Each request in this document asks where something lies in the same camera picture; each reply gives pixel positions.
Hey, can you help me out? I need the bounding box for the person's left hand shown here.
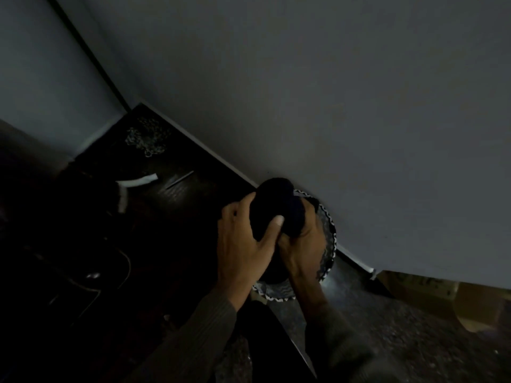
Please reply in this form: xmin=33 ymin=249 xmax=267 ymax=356
xmin=215 ymin=191 xmax=285 ymax=312

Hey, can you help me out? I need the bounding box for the person's right hand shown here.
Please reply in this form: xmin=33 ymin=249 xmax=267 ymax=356
xmin=277 ymin=197 xmax=329 ymax=304

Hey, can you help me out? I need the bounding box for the black white zigzag laundry basket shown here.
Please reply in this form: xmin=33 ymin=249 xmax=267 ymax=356
xmin=251 ymin=189 xmax=338 ymax=304

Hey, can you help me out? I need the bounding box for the black garment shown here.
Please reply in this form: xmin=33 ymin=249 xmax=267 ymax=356
xmin=249 ymin=177 xmax=320 ymax=284

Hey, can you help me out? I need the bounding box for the person's right forearm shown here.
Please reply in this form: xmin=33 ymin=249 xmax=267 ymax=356
xmin=303 ymin=298 xmax=400 ymax=383

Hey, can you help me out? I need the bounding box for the person's left forearm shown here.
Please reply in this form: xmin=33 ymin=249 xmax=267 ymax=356
xmin=123 ymin=289 xmax=238 ymax=383

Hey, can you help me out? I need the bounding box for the thin stick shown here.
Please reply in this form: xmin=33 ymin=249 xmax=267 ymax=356
xmin=164 ymin=170 xmax=195 ymax=191

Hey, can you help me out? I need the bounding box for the cardboard box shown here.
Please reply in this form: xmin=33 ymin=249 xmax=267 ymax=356
xmin=377 ymin=270 xmax=511 ymax=334

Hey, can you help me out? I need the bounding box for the green pipe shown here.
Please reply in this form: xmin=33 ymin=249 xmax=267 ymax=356
xmin=44 ymin=0 xmax=131 ymax=112

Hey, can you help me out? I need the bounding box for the white bent hose piece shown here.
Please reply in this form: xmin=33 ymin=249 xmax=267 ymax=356
xmin=116 ymin=174 xmax=159 ymax=214

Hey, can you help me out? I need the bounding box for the pile of metal chain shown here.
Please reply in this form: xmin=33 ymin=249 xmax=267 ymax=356
xmin=125 ymin=117 xmax=172 ymax=158

